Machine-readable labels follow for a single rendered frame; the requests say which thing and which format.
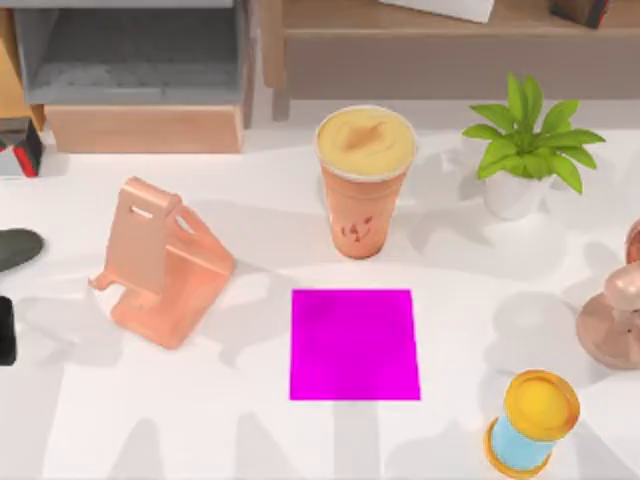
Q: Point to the yellow and blue spool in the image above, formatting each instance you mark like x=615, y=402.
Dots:
x=532, y=425

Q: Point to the wooden open shelf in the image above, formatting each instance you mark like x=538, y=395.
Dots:
x=450, y=55

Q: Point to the white sheet on shelf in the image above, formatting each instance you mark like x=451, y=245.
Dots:
x=440, y=7

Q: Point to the orange drink cup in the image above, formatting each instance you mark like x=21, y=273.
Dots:
x=361, y=200

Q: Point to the flat magenta square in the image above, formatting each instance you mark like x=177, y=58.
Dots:
x=354, y=345

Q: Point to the green plant in white pot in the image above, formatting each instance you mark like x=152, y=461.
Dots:
x=525, y=150

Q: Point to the pale wooden drawer front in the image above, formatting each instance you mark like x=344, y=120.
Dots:
x=142, y=127

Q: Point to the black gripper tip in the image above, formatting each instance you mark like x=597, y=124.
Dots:
x=6, y=330

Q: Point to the salmon phone stand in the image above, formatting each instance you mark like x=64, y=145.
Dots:
x=160, y=270

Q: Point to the red black and grey box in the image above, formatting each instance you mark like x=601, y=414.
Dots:
x=20, y=150

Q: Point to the dark brown box on shelf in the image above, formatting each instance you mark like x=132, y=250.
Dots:
x=582, y=10

